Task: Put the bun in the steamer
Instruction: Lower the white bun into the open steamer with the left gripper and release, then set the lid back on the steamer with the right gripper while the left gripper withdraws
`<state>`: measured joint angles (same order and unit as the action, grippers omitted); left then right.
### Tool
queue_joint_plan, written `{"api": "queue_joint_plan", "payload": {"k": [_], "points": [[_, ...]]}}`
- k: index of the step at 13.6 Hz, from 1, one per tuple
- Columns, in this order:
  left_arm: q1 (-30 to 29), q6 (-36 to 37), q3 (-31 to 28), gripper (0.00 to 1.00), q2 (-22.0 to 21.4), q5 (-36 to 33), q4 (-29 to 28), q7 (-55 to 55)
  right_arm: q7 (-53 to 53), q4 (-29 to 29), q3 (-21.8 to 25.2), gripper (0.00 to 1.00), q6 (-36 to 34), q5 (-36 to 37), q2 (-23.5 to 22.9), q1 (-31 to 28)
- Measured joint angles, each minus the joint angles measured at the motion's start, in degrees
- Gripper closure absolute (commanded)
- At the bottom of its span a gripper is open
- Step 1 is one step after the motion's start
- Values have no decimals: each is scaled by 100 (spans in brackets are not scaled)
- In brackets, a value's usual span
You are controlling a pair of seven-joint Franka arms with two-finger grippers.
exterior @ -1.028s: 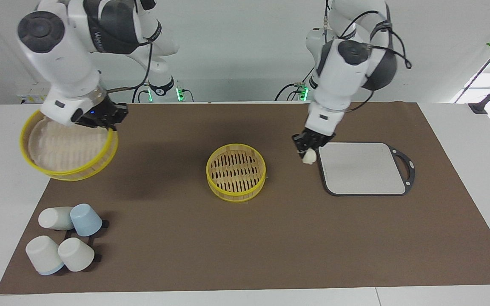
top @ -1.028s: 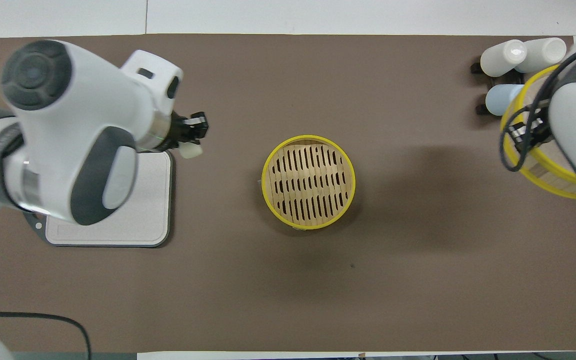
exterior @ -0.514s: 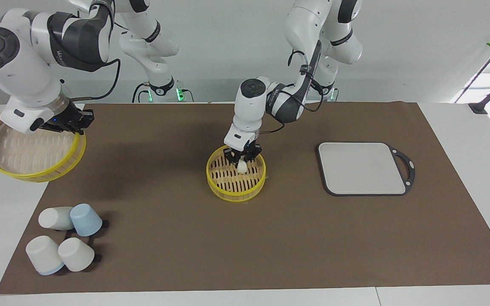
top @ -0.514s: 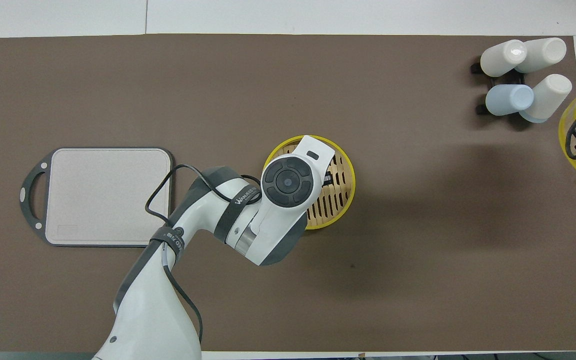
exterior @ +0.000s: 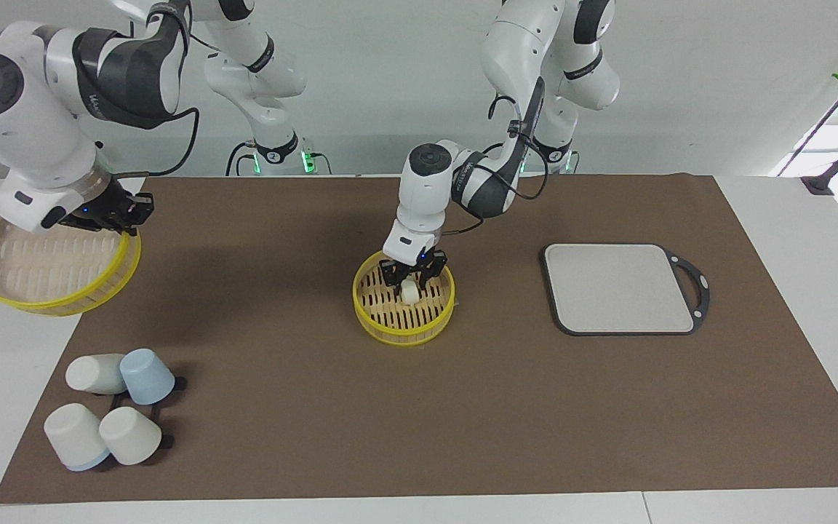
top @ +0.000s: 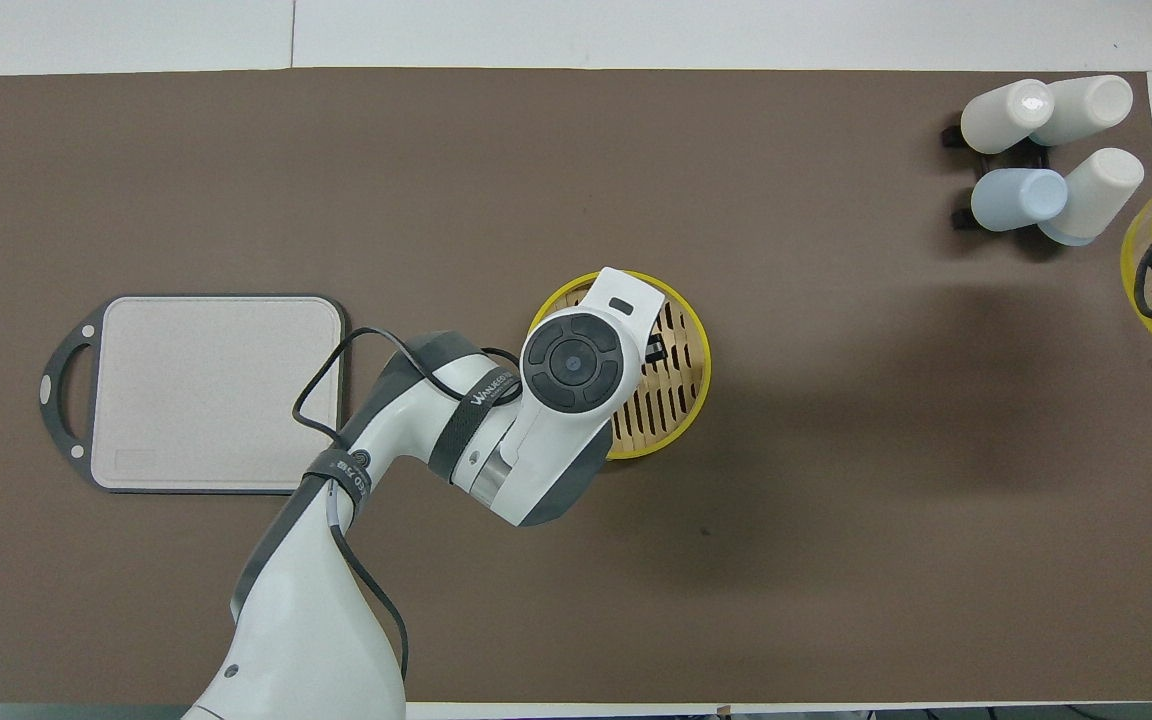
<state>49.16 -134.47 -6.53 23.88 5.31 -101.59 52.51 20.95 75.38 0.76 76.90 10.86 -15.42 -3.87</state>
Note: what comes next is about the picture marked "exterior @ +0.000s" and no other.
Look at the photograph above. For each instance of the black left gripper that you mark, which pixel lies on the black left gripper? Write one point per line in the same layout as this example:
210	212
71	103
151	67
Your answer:
426	266

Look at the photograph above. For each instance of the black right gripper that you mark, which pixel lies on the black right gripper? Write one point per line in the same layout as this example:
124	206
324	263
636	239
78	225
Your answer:
102	207

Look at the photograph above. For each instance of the white steamed bun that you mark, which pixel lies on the white steamed bun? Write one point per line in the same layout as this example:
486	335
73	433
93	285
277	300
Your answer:
409	293

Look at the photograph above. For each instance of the yellow-rimmed steamer lid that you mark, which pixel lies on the yellow-rimmed steamer lid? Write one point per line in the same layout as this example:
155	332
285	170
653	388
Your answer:
48	269

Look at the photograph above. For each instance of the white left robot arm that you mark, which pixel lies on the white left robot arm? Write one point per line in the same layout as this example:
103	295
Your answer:
426	189

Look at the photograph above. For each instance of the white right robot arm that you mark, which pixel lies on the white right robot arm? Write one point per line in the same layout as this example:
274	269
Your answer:
19	138

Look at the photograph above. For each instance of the yellow-rimmed bamboo steamer base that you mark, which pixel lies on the yellow-rimmed bamboo steamer base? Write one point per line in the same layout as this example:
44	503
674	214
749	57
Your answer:
404	324

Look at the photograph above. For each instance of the light blue cup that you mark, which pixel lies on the light blue cup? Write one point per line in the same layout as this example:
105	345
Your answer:
146	377

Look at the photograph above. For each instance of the white cup lying sideways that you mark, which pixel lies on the white cup lying sideways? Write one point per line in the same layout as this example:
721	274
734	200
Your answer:
92	373

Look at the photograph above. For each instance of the brown table mat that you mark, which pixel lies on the brown table mat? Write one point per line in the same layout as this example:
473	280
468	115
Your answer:
281	407

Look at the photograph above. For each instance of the grey cutting board black rim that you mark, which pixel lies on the grey cutting board black rim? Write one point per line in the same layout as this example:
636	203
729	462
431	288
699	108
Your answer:
608	291

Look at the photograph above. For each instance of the black cup rack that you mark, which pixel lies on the black cup rack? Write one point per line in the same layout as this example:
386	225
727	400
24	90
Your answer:
164	418

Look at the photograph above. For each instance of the plain white cup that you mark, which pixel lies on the plain white cup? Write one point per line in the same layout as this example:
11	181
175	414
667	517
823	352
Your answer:
130	437

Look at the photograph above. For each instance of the white cup blue rim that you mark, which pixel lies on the white cup blue rim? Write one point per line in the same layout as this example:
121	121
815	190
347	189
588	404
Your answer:
73	435

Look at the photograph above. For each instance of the thin black pole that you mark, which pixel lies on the thin black pole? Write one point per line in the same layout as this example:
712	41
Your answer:
812	131

